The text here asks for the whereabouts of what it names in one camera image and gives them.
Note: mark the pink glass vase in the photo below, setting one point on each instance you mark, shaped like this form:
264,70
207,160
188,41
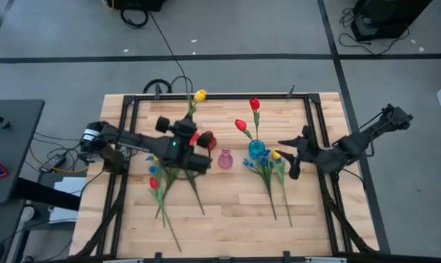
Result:
225,160

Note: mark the black aluminium table frame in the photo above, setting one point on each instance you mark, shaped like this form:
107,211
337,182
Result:
227,97

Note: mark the red glass vase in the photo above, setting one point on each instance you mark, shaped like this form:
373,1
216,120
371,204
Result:
213,143

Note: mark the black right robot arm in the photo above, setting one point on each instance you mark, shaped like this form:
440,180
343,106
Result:
351,146

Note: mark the small red tab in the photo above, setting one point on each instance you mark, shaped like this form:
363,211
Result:
194,139

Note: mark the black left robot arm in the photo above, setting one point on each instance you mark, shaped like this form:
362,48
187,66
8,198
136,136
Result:
132,140

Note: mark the black frame upright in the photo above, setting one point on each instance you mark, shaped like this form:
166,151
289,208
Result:
158,257
157,91
290,91
286,256

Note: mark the large black equipment case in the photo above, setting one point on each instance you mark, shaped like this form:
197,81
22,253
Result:
388,18

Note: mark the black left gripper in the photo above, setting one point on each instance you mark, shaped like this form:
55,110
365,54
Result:
185,128

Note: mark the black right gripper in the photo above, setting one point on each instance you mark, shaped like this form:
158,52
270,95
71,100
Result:
309,153

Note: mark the white paper stack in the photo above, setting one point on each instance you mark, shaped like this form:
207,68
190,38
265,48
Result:
63,215
72,184

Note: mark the teal glass vase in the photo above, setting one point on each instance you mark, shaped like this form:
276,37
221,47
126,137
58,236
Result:
256,149

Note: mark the small black desk item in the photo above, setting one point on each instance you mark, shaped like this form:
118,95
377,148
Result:
6,125

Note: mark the black desk leg beam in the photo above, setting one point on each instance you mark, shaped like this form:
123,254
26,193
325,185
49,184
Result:
48,194

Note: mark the black equipment box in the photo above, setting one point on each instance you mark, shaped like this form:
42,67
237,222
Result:
139,3

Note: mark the black desk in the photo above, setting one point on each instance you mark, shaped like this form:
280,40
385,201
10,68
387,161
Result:
19,146

